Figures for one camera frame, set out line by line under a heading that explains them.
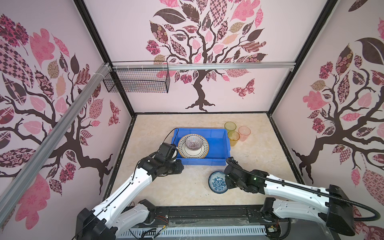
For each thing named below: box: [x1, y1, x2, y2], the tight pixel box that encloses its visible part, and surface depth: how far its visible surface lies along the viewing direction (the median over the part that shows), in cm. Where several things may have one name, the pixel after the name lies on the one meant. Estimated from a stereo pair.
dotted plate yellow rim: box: [178, 134, 210, 159], surface depth 96 cm
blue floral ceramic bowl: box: [208, 171, 228, 194], surface depth 83 cm
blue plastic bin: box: [171, 128, 231, 166], surface depth 97 cm
